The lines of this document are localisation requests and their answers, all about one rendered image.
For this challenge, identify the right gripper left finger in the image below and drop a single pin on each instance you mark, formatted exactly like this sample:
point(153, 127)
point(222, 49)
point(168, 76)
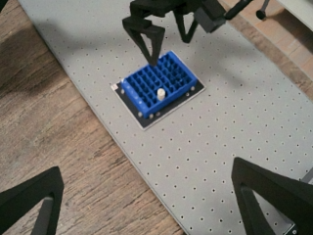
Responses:
point(47, 186)

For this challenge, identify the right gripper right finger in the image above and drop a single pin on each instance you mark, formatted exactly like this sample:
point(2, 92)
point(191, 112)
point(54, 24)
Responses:
point(291, 197)

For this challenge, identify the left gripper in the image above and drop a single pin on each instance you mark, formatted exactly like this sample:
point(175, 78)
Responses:
point(141, 9)

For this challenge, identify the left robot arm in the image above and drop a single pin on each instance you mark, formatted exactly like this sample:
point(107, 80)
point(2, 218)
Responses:
point(206, 22)

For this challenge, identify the blue grid rack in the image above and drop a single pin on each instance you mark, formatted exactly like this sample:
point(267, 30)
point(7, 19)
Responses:
point(154, 78)

